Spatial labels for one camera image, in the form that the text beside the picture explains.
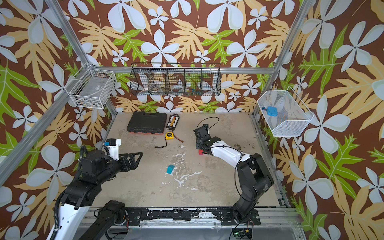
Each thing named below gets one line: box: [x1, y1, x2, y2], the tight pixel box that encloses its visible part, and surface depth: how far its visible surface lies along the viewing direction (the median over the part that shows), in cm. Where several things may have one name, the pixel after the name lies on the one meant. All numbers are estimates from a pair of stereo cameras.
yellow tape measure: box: [154, 132, 184, 148], surface depth 106 cm
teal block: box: [166, 164, 175, 174], surface depth 92 cm
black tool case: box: [126, 111, 168, 135], surface depth 108 cm
